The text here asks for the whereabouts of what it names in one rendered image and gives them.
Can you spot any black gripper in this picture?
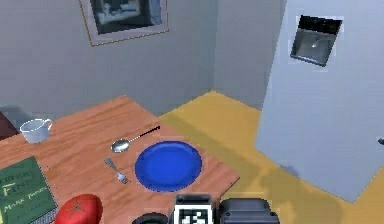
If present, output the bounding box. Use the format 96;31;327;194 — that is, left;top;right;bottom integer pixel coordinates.
131;212;170;224

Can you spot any blue round plate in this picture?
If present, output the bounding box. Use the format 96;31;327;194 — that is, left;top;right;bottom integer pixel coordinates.
134;140;203;193

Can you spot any silver fork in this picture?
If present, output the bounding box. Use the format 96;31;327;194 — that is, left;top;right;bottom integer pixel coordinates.
104;157;131;185

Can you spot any red tomato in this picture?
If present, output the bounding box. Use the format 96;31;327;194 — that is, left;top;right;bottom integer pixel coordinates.
54;193;104;224

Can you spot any wooden table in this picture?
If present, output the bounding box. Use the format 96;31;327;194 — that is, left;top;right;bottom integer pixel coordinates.
0;95;241;224

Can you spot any green book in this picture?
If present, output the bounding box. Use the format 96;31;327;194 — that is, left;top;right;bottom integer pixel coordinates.
0;155;58;224

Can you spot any white cup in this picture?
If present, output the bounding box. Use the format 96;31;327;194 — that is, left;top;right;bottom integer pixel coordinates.
19;118;54;144

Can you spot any dark red chair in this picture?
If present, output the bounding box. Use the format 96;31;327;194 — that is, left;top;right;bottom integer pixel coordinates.
0;111;20;141

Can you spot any pale grey fridge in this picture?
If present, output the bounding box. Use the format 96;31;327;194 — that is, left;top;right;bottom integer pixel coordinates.
254;0;384;204

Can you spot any silver spoon black handle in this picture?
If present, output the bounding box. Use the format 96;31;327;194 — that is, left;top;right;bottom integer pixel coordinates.
110;125;161;154

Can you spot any framed wall picture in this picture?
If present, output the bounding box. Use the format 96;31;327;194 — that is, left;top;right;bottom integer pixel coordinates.
78;0;170;47

